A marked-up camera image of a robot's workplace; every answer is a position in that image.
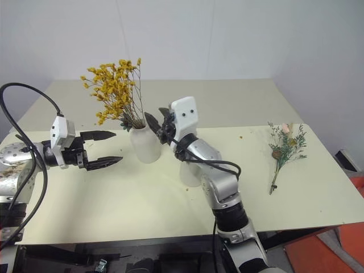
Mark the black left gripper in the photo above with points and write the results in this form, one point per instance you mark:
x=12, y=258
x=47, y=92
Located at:
x=74, y=156

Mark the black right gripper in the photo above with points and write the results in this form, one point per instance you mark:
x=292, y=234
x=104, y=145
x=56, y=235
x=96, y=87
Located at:
x=167, y=132

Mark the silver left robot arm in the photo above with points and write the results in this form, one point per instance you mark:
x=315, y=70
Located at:
x=17, y=182

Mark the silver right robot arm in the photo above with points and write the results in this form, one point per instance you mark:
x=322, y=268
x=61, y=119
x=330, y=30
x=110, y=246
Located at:
x=224, y=187

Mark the yellow dried flower bouquet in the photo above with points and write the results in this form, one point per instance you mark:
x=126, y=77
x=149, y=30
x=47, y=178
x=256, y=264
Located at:
x=116, y=88

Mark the pink and green flower bouquet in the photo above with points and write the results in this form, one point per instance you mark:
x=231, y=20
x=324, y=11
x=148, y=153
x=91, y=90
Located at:
x=285, y=148

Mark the white ceramic vase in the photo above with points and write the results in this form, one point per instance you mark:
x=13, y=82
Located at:
x=145, y=145
x=189, y=176

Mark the small silver black object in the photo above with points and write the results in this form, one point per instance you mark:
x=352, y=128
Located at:
x=101, y=266

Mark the black box on floor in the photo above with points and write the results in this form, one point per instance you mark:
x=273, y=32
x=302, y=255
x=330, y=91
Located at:
x=345, y=159

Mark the orange floor mat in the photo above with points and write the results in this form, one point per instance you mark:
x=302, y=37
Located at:
x=315, y=253

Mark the orange object beside table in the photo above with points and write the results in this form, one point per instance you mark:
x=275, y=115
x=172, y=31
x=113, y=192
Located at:
x=359, y=186

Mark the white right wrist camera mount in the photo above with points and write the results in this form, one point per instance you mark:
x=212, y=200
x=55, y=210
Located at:
x=186, y=116

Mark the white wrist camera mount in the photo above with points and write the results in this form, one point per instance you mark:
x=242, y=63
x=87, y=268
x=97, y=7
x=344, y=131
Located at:
x=60, y=129
x=186, y=116

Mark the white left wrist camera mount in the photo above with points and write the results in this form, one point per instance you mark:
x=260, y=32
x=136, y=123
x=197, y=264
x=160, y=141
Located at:
x=60, y=129

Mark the black table frame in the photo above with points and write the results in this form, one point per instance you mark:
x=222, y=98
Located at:
x=159, y=256

